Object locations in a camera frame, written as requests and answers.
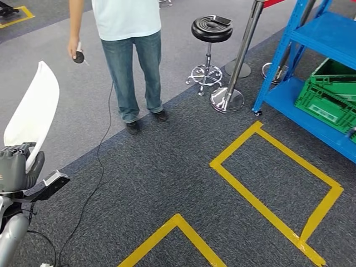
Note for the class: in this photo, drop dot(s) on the black phone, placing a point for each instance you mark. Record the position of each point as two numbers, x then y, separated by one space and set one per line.
221 20

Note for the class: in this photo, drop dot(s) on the black round stool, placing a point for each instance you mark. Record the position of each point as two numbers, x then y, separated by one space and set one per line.
211 33

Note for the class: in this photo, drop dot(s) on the person's hand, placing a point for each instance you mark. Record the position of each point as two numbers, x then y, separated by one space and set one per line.
75 46

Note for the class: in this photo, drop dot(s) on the white curved plastic part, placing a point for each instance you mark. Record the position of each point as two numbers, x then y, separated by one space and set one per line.
33 110

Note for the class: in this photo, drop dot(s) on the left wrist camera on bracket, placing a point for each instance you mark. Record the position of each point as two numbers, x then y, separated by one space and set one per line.
55 178

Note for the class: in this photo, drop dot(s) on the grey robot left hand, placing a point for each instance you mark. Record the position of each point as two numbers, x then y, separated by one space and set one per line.
13 169

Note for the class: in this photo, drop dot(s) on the person's forearm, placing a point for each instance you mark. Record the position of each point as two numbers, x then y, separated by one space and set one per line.
75 18

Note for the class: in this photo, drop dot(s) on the black round controller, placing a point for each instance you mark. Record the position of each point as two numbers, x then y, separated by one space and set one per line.
78 57

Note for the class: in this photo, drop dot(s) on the person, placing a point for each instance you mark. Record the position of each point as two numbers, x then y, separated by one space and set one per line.
125 18

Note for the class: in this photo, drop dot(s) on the blue metal shelf rack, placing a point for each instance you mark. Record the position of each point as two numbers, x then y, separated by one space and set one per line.
320 33

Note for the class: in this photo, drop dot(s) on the dark flat stanchion base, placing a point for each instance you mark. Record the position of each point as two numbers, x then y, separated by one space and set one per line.
244 70

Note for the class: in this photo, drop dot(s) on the red barrier belt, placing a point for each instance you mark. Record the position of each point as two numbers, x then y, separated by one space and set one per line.
274 3

